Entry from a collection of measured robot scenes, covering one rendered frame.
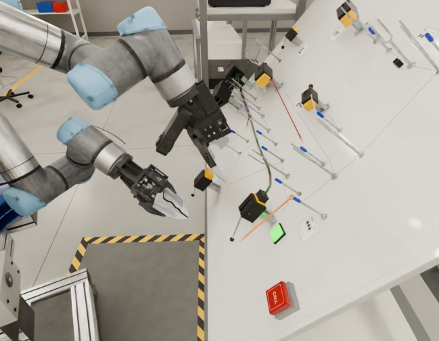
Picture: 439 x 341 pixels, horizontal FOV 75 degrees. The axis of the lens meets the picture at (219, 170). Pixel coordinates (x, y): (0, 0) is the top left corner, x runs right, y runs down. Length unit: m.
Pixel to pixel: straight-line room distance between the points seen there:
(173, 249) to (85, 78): 1.72
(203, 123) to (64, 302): 1.45
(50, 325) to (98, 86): 1.46
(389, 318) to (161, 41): 0.97
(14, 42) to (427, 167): 0.72
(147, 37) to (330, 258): 0.53
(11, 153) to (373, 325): 1.04
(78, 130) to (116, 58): 0.26
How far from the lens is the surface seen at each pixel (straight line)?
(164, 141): 0.60
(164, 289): 1.95
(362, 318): 1.06
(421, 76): 0.75
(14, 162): 0.74
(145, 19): 0.54
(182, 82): 0.55
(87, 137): 0.72
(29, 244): 2.52
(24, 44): 0.60
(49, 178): 0.77
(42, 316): 1.85
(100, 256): 2.22
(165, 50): 0.55
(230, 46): 3.74
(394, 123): 0.70
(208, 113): 0.59
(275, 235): 0.74
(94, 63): 0.52
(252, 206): 0.72
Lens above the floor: 1.67
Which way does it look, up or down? 38 degrees down
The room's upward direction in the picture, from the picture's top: straight up
